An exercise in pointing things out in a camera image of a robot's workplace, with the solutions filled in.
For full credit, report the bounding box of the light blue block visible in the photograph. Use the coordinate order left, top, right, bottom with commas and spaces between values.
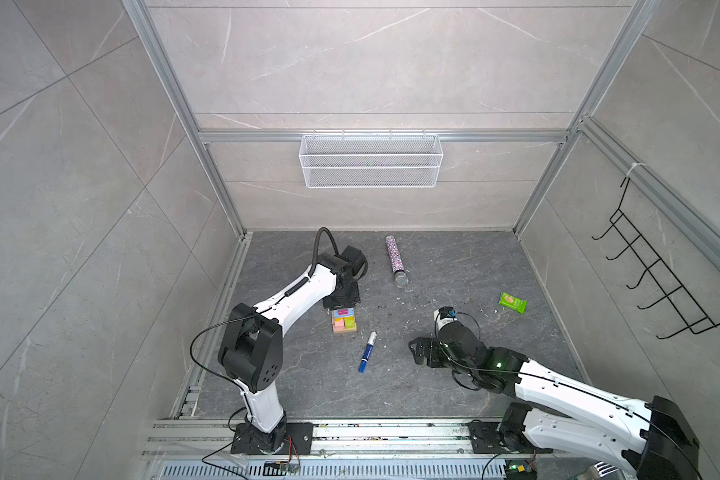
331, 308, 355, 319

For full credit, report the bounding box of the glitter sprinkle tube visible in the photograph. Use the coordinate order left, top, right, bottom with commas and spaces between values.
385, 235, 408, 288

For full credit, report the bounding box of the white wire mesh basket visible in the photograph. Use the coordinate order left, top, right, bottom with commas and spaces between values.
299, 133, 444, 189

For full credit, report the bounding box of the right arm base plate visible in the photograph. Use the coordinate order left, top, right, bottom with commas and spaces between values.
466, 420, 552, 454

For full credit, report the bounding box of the black wire hook rack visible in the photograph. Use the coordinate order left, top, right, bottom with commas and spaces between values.
591, 178, 720, 340

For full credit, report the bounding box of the blue white marker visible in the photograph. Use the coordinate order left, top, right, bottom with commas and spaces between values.
358, 331, 377, 373

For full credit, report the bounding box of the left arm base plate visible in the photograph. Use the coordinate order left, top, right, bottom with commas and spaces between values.
230, 422, 315, 455

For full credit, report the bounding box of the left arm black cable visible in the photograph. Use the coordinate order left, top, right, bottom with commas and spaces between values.
188, 226, 343, 385

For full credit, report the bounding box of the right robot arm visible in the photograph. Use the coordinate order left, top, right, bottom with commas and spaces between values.
408, 311, 701, 479

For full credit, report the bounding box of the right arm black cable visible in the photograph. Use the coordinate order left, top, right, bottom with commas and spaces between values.
433, 307, 704, 480

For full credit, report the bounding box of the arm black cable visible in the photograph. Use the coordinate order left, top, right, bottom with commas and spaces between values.
433, 307, 704, 480
188, 226, 343, 385

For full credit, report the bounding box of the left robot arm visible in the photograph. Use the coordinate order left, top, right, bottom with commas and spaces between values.
217, 246, 367, 434

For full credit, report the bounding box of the green circuit board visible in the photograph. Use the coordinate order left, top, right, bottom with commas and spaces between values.
504, 460, 538, 480

